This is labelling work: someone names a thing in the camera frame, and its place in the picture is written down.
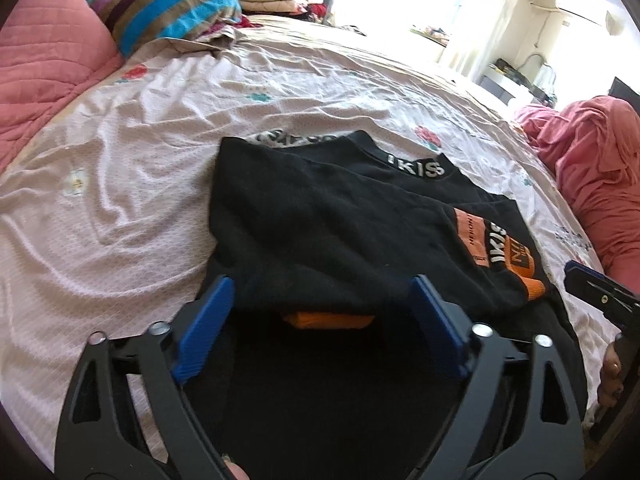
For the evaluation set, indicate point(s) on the black sweater with orange cuffs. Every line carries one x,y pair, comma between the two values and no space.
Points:
321,370

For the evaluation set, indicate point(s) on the crumpled pink blanket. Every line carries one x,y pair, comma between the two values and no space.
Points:
592,149

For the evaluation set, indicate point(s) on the white curtain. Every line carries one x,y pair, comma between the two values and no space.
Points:
478,28

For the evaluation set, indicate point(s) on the pink quilted pillow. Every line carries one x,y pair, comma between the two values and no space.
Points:
51,52

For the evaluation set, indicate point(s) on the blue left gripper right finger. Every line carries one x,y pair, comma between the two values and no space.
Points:
445,326

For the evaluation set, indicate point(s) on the person's left hand thumb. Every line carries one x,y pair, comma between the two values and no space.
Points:
237,472

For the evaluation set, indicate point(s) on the white wall air conditioner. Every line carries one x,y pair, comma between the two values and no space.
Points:
598,12

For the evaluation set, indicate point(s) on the person's right hand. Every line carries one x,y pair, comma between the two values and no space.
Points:
611,386

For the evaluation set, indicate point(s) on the white side table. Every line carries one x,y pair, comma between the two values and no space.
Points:
511,87

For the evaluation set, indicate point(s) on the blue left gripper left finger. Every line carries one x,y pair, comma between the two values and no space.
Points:
197,326

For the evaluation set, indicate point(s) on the floral pale pink bedsheet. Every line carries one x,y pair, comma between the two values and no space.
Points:
103,214

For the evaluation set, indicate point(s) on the striped knitted pillow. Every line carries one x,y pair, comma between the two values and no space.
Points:
133,23

